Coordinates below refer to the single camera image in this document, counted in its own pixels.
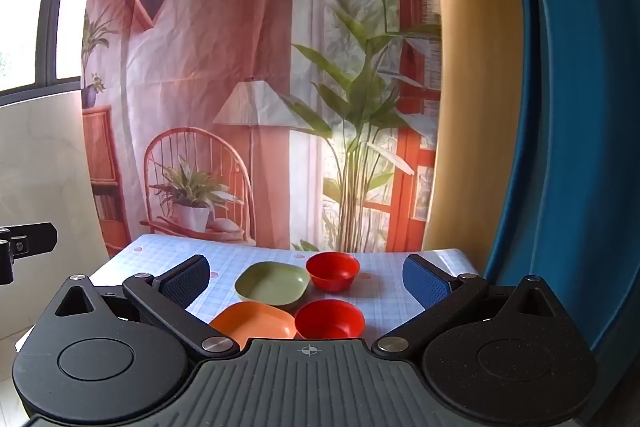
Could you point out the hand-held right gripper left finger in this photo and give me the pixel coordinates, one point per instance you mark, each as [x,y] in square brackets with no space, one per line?
[186,281]

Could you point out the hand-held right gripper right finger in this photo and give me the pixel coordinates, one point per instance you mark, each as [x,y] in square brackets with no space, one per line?
[424,283]

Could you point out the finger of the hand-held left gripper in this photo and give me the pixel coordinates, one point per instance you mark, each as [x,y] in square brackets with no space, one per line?
[32,239]

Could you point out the orange plate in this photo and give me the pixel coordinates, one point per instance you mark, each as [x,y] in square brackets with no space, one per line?
[255,324]

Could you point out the green plate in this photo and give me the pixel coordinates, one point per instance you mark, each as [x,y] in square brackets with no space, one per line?
[272,283]

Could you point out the red bowl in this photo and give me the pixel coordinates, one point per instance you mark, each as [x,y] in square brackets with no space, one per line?
[329,319]
[332,269]

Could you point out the checked tablecloth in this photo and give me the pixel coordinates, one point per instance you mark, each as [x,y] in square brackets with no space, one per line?
[380,302]

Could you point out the yellow curtain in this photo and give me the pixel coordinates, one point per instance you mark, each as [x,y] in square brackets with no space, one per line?
[475,82]

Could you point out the blue curtain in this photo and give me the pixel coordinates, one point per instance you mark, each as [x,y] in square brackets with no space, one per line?
[580,132]

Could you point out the dark window frame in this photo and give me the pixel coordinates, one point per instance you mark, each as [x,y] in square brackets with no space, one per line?
[47,7]

